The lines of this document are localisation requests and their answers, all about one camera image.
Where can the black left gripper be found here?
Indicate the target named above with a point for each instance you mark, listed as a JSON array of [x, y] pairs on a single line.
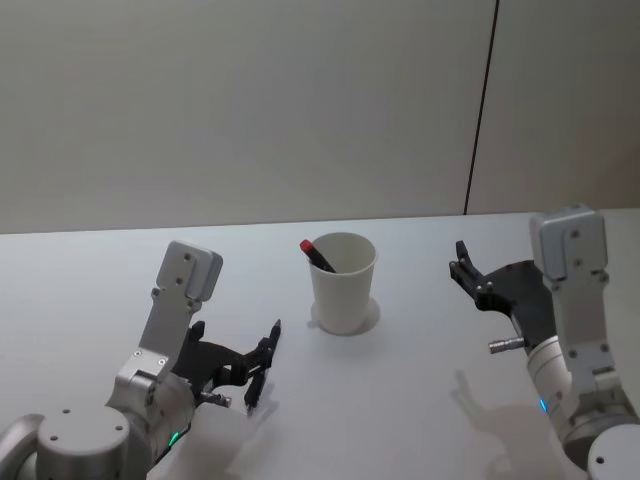
[[210, 357]]

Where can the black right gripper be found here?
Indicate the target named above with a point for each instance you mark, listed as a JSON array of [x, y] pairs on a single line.
[[525, 295]]

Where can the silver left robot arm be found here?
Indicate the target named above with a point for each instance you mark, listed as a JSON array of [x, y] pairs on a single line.
[[150, 385]]

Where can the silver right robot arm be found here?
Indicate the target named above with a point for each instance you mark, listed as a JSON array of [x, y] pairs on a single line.
[[575, 320]]

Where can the white paper cup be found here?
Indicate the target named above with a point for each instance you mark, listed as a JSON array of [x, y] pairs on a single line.
[[344, 290]]

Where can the black pen with red cap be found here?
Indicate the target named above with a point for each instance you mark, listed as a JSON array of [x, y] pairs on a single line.
[[316, 256]]

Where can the thin black vertical strip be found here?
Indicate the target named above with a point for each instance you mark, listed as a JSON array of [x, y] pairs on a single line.
[[481, 107]]

